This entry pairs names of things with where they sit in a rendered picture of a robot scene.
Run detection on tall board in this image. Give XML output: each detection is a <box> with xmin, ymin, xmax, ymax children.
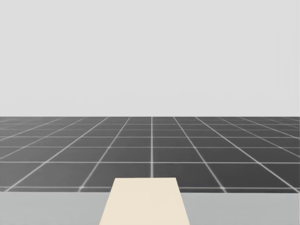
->
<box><xmin>98</xmin><ymin>177</ymin><xmax>190</xmax><ymax>225</ymax></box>

